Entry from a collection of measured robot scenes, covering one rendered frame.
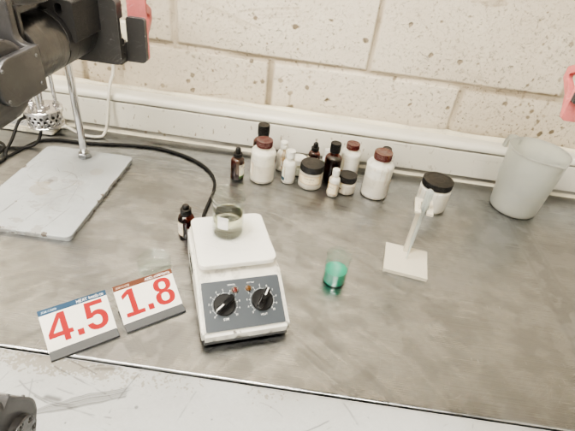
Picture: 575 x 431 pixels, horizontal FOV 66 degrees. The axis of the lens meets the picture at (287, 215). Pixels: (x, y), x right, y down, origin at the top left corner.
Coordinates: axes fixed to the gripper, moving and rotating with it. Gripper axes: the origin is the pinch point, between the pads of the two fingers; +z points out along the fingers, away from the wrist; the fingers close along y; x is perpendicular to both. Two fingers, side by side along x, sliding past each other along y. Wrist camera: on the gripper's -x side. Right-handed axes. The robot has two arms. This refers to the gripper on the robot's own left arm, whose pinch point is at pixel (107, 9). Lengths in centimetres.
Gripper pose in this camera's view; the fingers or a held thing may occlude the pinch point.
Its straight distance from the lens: 61.7
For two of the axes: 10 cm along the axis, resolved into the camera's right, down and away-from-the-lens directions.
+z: 0.9, -5.7, 8.1
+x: -1.1, 8.1, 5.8
